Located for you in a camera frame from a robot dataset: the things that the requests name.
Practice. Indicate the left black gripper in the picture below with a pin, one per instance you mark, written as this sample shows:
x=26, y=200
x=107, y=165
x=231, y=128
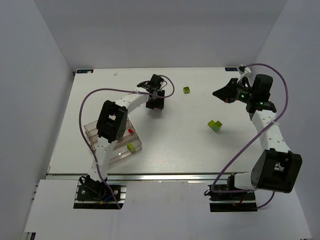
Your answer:
x=155, y=104

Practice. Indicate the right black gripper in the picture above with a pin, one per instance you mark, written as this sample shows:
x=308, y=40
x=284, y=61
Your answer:
x=232, y=90

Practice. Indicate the green and teal lego stack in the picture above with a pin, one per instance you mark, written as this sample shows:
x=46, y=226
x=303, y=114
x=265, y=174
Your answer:
x=215, y=125

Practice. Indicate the lime green curved lego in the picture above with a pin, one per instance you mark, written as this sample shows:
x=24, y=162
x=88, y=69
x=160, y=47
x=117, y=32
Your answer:
x=131, y=147

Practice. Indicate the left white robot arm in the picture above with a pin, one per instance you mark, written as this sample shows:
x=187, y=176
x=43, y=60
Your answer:
x=112, y=120

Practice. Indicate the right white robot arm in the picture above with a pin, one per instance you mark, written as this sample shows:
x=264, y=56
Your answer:
x=278, y=167

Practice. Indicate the right blue table label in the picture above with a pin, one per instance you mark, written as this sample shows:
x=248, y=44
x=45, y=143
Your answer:
x=230, y=69

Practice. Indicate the blue table label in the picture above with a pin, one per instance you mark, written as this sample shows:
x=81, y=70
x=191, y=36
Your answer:
x=230, y=69
x=84, y=71

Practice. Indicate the small green lego cube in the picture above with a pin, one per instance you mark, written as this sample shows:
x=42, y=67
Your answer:
x=186, y=90

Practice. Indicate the clear three-compartment container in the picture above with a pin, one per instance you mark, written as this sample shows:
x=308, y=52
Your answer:
x=120, y=150

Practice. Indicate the left blue table label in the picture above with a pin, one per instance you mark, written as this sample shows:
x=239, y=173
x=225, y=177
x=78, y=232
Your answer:
x=84, y=71

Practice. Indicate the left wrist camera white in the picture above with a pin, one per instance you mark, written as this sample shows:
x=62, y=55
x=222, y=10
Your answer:
x=161, y=85

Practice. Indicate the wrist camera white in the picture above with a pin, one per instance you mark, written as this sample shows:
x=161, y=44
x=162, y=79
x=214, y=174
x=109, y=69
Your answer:
x=161, y=85
x=244, y=71

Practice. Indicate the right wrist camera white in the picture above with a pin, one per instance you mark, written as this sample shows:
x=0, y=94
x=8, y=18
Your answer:
x=244, y=71

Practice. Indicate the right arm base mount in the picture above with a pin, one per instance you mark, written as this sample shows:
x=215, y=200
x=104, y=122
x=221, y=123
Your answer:
x=230, y=202

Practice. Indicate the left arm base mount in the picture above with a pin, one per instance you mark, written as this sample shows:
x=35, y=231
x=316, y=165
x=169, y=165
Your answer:
x=95, y=195

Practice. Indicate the aluminium table rail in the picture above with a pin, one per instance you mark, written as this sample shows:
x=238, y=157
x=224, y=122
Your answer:
x=147, y=177

